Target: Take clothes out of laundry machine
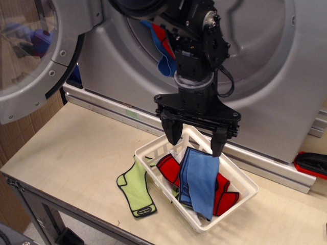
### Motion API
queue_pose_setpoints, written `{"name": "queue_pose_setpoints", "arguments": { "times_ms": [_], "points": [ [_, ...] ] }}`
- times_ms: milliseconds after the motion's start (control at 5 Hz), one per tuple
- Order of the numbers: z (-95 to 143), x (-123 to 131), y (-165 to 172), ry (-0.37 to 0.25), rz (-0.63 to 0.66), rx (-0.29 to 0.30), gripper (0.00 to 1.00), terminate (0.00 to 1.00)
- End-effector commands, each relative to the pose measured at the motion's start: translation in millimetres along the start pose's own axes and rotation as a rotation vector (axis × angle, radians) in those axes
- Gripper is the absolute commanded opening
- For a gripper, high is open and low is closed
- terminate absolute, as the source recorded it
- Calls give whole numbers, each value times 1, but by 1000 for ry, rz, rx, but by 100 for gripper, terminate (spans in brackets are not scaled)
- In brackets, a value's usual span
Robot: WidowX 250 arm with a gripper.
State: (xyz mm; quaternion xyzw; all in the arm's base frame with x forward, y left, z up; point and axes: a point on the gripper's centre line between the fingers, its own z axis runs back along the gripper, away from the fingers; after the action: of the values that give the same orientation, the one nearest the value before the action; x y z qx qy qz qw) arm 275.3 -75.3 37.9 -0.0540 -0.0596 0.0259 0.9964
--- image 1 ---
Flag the grey laundry machine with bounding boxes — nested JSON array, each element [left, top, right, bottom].
[[79, 1, 326, 162]]

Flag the white felt garment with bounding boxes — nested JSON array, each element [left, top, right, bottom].
[[169, 148, 186, 164]]

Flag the aluminium frame rail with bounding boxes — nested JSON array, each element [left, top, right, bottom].
[[63, 83, 316, 193]]

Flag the red and blue felt garment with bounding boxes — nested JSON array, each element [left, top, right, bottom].
[[141, 20, 176, 77]]

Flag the white plastic basket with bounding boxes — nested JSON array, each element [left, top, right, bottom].
[[135, 125, 259, 233]]

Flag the round machine door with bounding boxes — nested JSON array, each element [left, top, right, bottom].
[[1, 1, 103, 124]]

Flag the red and black tool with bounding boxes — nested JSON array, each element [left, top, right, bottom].
[[294, 152, 326, 180]]

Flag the green felt sock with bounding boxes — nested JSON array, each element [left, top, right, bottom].
[[116, 156, 157, 218]]

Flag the blue felt pants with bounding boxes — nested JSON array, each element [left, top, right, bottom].
[[179, 147, 220, 221]]

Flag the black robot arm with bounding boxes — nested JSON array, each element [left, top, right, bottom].
[[111, 1, 241, 157]]

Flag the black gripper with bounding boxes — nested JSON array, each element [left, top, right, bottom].
[[154, 83, 241, 157]]

